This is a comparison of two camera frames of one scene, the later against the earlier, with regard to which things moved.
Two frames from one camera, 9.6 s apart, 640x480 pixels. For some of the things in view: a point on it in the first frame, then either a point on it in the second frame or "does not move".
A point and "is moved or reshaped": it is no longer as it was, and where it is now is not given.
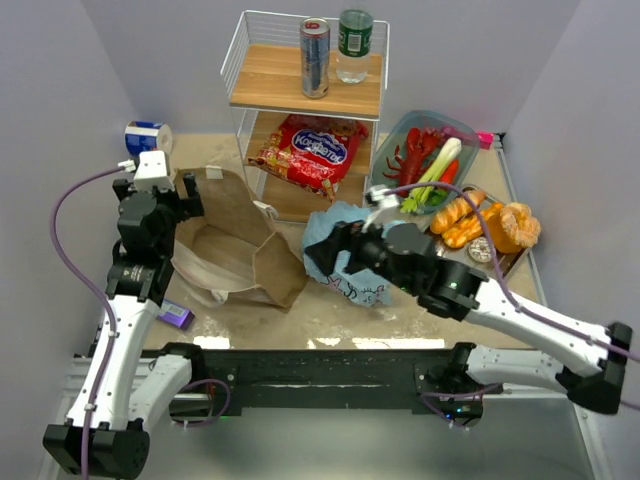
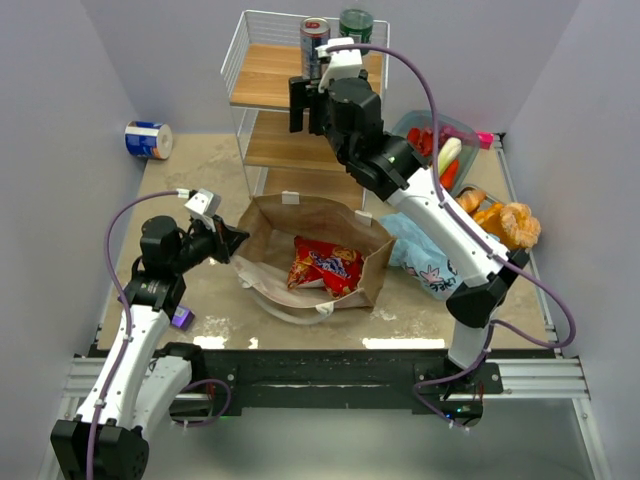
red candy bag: x=314 y=151 → x=333 y=267
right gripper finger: x=325 y=252 → x=298 y=100
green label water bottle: x=354 y=45 does not move
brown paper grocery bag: x=232 y=249 → x=272 y=225
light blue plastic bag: x=370 y=288 is moved or reshaped
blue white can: x=144 y=136 does not move
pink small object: x=485 y=139 does not move
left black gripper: x=176 y=201 → x=220 y=240
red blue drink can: x=315 y=36 does not move
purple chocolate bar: x=176 y=314 does not move
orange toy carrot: x=450 y=174 does not move
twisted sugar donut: x=518 y=223 does not move
